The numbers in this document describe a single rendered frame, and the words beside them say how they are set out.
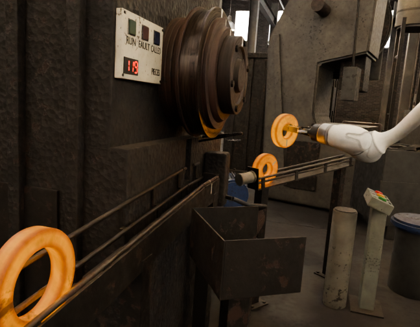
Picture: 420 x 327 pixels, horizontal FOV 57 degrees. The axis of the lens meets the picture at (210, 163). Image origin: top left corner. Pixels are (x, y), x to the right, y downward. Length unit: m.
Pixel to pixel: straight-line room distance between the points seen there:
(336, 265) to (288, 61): 2.56
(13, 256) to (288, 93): 3.70
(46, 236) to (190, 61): 0.76
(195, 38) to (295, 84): 2.91
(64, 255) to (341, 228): 1.55
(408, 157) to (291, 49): 1.60
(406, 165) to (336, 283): 1.55
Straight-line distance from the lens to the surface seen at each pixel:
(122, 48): 1.10
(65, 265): 0.78
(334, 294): 2.20
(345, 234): 2.08
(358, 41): 4.04
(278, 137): 1.79
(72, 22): 1.14
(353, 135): 1.58
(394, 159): 3.41
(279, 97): 4.16
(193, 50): 1.28
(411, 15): 10.16
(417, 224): 2.42
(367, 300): 2.27
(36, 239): 0.70
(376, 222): 2.13
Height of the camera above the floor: 1.01
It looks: 9 degrees down
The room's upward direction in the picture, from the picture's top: 4 degrees clockwise
